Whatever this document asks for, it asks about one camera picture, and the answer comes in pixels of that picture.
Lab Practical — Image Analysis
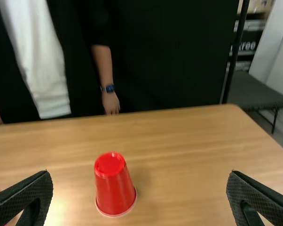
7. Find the black mesh folding bench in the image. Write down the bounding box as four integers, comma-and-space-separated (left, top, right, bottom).
228, 70, 283, 135

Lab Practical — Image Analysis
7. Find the red cup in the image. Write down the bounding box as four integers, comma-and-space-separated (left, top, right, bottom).
94, 152, 138, 217

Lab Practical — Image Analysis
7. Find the person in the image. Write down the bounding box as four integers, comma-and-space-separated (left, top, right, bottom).
0, 0, 121, 125

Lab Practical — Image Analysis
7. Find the metal storage shelf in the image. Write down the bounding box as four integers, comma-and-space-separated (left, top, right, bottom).
227, 0, 276, 74

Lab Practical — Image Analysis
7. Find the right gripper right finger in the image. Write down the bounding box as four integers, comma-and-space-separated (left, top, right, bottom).
226, 169, 283, 226

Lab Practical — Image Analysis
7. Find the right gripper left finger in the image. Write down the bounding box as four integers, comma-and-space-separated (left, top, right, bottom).
0, 170, 54, 226

